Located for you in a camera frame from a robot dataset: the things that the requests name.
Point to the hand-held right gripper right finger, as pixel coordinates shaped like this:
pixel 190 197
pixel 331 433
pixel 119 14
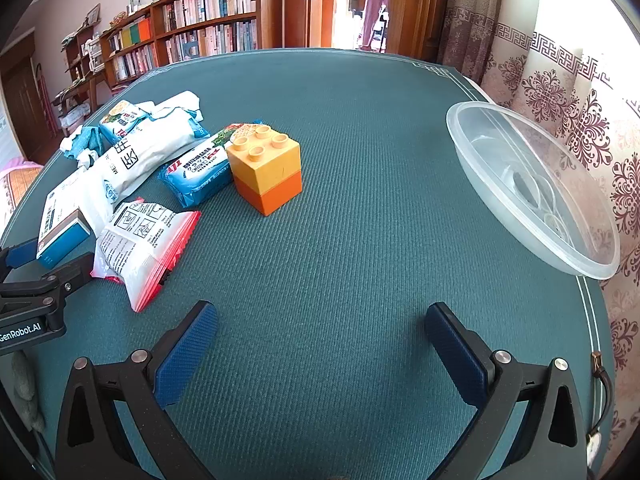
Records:
pixel 457 352

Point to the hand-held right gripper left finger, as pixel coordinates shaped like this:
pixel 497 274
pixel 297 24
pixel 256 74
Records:
pixel 185 355

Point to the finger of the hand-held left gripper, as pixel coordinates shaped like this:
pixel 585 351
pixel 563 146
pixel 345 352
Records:
pixel 60 282
pixel 22 255

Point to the blue and white small box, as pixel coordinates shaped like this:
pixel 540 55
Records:
pixel 62 237

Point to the white pouch with blue print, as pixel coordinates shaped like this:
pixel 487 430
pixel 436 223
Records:
pixel 70 195

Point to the white red-edged snack packet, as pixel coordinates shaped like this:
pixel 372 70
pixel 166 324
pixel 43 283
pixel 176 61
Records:
pixel 142 250

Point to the teal cloth with white ribbon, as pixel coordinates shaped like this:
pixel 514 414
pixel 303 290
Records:
pixel 87 140

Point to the white medical pack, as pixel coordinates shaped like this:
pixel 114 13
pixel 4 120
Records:
pixel 140 157

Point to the blue cracker packet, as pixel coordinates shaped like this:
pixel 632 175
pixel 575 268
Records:
pixel 197 172
pixel 120 119

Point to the clear plastic bowl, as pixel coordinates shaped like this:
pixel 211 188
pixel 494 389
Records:
pixel 500 170

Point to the yellow and orange toy block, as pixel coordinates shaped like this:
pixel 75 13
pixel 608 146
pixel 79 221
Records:
pixel 265 170

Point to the person's left hand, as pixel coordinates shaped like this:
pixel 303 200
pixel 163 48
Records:
pixel 26 390

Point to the open wooden shelf unit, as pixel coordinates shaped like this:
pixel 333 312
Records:
pixel 80 60

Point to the low wooden bookcase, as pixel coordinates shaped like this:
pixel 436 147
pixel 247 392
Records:
pixel 107 55

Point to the yellow binder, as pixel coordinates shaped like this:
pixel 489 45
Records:
pixel 126 37

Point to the green binder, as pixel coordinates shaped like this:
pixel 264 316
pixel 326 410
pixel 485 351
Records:
pixel 134 34

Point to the orange binder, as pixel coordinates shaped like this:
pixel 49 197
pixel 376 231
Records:
pixel 145 30

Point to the white patterned curtain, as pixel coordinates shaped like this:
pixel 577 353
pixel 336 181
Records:
pixel 550 90

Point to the wooden bookshelf with books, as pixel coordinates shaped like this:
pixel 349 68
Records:
pixel 210 5

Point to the wooden door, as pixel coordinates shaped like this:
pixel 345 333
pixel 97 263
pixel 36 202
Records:
pixel 415 25

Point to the brown curtain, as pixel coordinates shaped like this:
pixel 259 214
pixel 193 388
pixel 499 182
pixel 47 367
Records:
pixel 470 20

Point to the tall wooden bookcase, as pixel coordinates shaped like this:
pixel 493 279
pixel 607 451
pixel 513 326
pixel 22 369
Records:
pixel 270 10

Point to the hanging mauve pants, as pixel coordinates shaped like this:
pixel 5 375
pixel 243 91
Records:
pixel 372 15

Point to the small picture frame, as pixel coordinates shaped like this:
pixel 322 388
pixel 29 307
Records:
pixel 93 14

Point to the wooden door frame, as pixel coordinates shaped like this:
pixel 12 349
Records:
pixel 312 5

